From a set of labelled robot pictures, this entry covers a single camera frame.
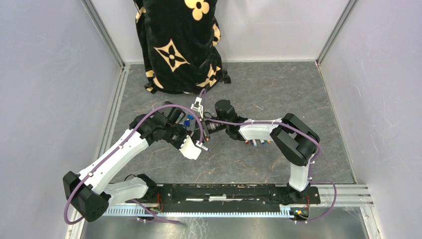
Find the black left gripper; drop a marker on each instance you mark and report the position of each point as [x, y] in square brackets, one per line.
[186, 132]

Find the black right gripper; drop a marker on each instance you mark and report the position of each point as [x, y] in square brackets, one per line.
[206, 127]

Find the clear blue ballpoint pen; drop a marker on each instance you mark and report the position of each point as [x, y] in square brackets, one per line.
[204, 148]

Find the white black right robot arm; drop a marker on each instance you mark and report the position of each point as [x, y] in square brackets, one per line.
[297, 142]

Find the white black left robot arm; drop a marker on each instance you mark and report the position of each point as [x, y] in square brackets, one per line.
[90, 192]

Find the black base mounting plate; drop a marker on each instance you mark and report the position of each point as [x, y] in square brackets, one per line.
[227, 198]

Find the black floral blanket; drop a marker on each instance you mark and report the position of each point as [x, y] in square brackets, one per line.
[178, 39]

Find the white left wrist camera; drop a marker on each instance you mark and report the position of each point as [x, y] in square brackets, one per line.
[189, 150]

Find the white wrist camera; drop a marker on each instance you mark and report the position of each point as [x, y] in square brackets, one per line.
[197, 105]
[189, 150]

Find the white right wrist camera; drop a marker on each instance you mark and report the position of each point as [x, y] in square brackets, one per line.
[197, 105]

